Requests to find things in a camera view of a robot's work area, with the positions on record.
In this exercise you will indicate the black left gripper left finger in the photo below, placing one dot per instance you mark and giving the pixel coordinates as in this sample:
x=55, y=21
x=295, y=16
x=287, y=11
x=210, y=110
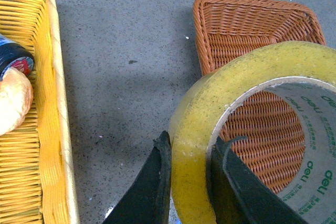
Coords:
x=148, y=198

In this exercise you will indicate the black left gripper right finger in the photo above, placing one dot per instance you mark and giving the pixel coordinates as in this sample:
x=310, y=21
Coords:
x=238, y=195

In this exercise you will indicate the yellow packing tape roll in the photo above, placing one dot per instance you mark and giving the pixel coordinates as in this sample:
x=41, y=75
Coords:
x=303, y=75

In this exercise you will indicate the yellow woven basket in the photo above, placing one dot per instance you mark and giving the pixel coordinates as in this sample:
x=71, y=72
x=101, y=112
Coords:
x=37, y=172

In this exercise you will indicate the brown woven basket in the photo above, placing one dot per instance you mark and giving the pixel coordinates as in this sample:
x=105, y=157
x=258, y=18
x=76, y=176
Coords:
x=227, y=29

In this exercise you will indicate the toy croissant bread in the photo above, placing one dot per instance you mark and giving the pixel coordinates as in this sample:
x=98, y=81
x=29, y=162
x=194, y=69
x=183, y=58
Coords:
x=16, y=99

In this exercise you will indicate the small pink black jar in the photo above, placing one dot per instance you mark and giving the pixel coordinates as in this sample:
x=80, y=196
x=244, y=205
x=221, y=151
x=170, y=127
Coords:
x=16, y=56

